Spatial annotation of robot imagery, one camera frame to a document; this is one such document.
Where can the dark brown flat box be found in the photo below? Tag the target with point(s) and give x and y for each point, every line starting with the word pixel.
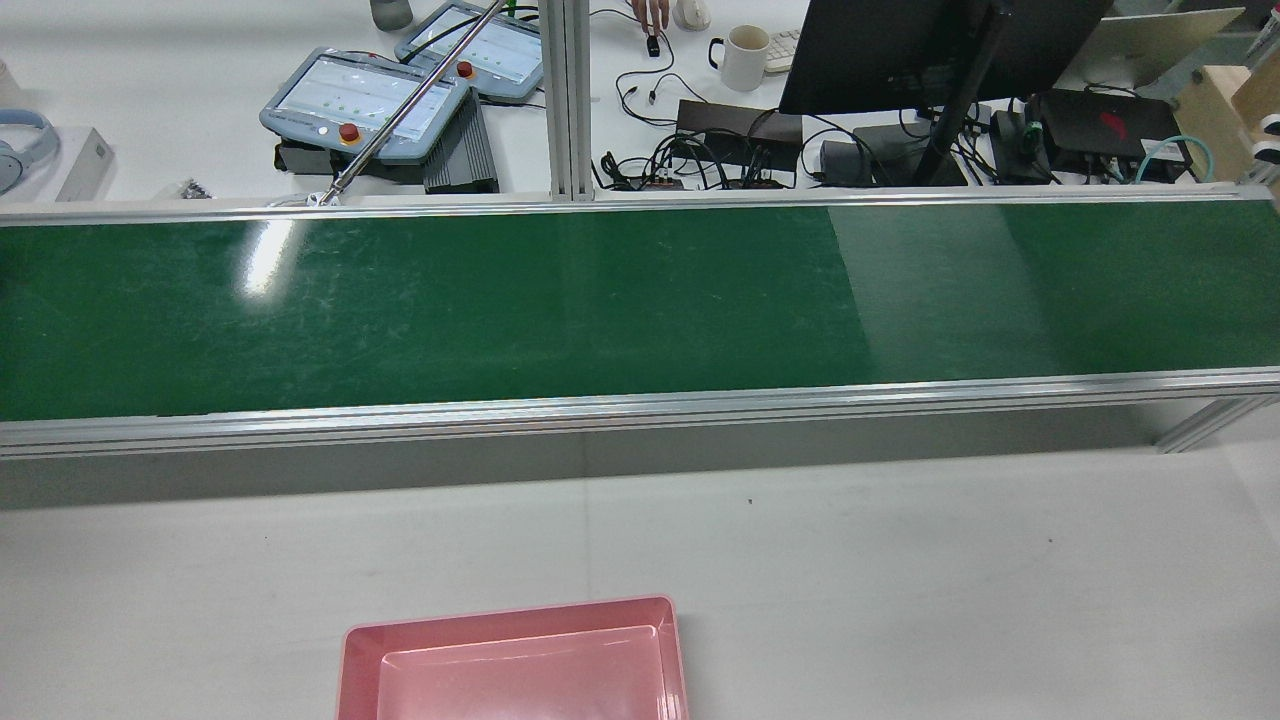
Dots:
pixel 720 122

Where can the dark grey finned box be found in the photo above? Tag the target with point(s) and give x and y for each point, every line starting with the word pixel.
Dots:
pixel 462 150

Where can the pink plastic box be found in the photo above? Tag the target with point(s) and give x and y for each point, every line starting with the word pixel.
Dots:
pixel 520 670

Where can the person's hand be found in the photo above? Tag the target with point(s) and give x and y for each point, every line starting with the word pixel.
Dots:
pixel 652 10

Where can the dark metal box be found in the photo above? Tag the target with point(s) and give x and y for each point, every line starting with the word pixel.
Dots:
pixel 300 158

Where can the white cardboard box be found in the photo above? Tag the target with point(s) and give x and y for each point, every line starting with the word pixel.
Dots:
pixel 85 165

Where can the wooden box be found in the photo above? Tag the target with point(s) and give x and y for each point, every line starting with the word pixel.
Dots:
pixel 1215 115

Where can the usb hub with plugs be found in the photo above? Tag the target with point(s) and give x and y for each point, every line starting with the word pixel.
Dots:
pixel 758 183
pixel 655 183

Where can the grey power adapter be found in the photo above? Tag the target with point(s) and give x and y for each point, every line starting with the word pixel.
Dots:
pixel 845 162

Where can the grey blue teach pendant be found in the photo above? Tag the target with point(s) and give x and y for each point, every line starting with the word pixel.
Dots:
pixel 330 95
pixel 500 55

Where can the white keyboard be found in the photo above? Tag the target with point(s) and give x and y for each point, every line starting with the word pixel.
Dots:
pixel 785 52

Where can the white computer mouse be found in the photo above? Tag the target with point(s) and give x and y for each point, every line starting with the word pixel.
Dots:
pixel 692 14

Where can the black monitor with stand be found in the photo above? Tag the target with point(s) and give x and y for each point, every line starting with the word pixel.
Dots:
pixel 880 50

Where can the grey bottle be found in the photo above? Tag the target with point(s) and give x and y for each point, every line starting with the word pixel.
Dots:
pixel 390 12

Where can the black docking adapter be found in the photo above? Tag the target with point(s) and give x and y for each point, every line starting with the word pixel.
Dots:
pixel 1010 140

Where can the pile of small screws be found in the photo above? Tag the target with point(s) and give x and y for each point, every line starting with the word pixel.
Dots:
pixel 190 188

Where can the black mini computer red logo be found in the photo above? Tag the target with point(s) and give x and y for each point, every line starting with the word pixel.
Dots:
pixel 1070 115

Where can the silver laptop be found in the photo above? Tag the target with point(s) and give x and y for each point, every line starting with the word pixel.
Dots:
pixel 1150 45

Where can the light blue headphones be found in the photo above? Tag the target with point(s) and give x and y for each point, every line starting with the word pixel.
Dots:
pixel 8 170

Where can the small white black object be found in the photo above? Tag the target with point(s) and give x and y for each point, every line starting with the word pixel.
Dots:
pixel 1270 125

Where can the green belt conveyor aluminium frame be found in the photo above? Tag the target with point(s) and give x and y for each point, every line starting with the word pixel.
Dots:
pixel 600 300

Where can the aluminium profile post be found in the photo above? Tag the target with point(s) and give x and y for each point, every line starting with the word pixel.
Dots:
pixel 565 100

